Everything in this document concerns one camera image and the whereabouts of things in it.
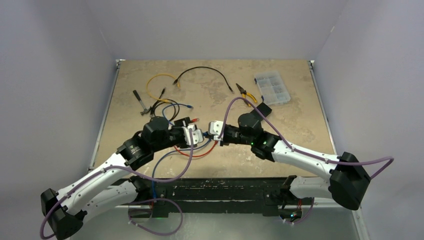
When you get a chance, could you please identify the small grey hammer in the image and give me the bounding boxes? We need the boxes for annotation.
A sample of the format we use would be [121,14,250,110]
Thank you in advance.
[132,90,152,116]

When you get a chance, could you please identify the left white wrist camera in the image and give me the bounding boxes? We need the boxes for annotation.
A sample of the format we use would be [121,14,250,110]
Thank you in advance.
[182,124,205,148]

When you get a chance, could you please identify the clear plastic organizer box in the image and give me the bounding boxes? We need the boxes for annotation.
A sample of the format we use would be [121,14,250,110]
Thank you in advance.
[254,70,291,106]

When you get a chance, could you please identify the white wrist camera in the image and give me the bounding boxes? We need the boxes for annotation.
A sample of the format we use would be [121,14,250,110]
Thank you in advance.
[182,124,205,148]
[206,120,224,141]

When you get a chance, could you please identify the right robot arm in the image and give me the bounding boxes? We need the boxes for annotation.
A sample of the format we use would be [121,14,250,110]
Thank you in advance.
[208,113,371,211]

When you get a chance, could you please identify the long blue ethernet cable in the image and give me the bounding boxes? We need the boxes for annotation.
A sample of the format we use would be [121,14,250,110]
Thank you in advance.
[150,132,213,201]

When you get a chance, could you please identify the red ethernet cable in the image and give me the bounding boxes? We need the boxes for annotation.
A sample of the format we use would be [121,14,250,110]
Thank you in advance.
[173,117,220,158]

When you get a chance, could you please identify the long black cable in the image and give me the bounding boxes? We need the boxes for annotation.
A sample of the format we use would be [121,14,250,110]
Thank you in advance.
[172,66,234,93]

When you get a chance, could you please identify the coiled black cable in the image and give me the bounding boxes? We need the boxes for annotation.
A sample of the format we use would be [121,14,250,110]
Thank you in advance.
[149,87,180,122]

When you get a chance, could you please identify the short blue ethernet cable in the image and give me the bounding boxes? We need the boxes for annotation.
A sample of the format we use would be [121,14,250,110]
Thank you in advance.
[161,103,194,125]

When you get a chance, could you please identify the yellow ethernet cable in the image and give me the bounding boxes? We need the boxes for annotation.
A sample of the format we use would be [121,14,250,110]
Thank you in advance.
[146,73,182,104]

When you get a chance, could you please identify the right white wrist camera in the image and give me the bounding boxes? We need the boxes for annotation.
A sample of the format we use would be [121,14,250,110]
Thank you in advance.
[206,120,224,141]

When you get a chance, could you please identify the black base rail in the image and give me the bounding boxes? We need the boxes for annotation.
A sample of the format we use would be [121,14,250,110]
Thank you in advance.
[115,175,314,220]

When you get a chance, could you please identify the black box device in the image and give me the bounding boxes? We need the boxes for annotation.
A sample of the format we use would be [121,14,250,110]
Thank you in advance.
[250,102,272,121]

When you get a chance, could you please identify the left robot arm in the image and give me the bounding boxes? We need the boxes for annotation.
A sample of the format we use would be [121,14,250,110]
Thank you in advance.
[39,116,204,240]

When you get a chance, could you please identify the yellow handled pliers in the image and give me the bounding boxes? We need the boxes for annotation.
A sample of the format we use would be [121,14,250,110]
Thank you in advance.
[236,83,258,104]

